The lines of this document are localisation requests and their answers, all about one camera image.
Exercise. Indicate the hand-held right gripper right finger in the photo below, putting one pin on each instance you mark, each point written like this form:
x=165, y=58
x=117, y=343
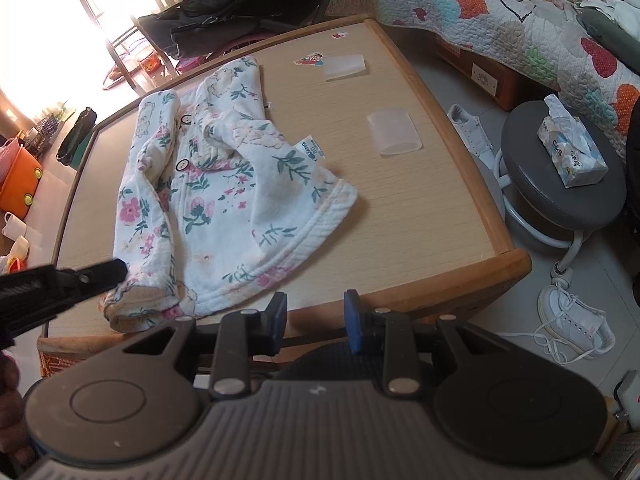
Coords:
x=353, y=324

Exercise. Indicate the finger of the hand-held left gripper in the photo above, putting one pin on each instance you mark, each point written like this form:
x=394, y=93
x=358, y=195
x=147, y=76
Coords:
x=107, y=272

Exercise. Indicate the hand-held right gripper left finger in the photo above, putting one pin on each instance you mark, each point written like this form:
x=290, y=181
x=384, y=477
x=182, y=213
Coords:
x=279, y=322

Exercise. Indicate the floral baby shirt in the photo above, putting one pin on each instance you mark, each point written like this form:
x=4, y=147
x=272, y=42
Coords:
x=225, y=200

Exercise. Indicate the folded white clothes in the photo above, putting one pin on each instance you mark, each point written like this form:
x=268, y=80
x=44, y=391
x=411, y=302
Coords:
x=622, y=12

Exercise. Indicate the person's left hand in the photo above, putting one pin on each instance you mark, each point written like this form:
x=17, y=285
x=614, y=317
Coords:
x=11, y=395

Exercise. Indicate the red toy bowl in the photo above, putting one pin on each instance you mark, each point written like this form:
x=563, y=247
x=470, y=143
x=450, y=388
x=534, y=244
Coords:
x=12, y=265

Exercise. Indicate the cream bowl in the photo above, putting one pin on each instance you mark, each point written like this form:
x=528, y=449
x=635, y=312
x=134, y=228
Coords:
x=19, y=249

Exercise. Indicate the white small basket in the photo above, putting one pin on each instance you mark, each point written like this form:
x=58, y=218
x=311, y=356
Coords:
x=14, y=225

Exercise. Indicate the orange plastic bin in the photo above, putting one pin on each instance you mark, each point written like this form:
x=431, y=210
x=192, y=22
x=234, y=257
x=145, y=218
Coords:
x=17, y=185

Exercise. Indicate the green bucket with black liner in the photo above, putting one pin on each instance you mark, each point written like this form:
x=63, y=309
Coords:
x=75, y=135

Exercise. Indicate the wooden low table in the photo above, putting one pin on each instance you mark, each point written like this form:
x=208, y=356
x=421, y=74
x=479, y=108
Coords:
x=425, y=200

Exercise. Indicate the pink plastic basket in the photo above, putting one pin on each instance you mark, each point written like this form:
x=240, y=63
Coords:
x=9, y=149

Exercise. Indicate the translucent plastic strip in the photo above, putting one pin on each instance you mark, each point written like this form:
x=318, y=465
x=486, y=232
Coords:
x=395, y=132
x=345, y=66

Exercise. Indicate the orange small toy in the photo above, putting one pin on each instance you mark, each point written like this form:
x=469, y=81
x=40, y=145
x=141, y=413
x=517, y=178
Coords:
x=151, y=64

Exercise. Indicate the white sneaker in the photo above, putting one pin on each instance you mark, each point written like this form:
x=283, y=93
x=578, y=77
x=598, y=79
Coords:
x=470, y=130
x=575, y=320

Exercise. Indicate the grey round stool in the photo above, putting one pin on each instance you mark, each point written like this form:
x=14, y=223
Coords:
x=540, y=195

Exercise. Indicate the group of cartoon stickers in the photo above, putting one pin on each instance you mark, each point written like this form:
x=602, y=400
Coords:
x=309, y=58

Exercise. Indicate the white square label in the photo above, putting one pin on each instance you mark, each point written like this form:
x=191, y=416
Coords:
x=484, y=80

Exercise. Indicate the tissue pack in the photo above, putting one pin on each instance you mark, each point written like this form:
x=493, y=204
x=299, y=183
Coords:
x=570, y=150

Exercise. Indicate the heart patterned quilt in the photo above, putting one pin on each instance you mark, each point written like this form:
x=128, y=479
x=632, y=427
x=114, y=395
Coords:
x=550, y=55

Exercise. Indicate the wooden sofa frame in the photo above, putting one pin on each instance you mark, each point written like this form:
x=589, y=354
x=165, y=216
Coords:
x=505, y=95

